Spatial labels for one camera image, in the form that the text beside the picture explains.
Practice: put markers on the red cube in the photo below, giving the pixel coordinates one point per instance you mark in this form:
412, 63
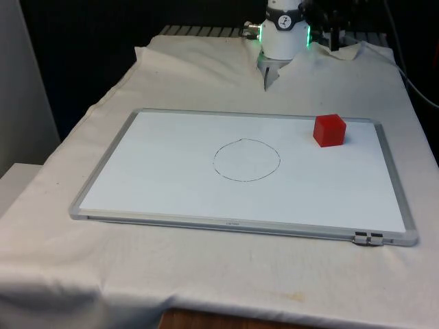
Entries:
329, 132

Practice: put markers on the white whiteboard with metal frame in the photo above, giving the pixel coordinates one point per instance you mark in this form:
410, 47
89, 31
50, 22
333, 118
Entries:
154, 192

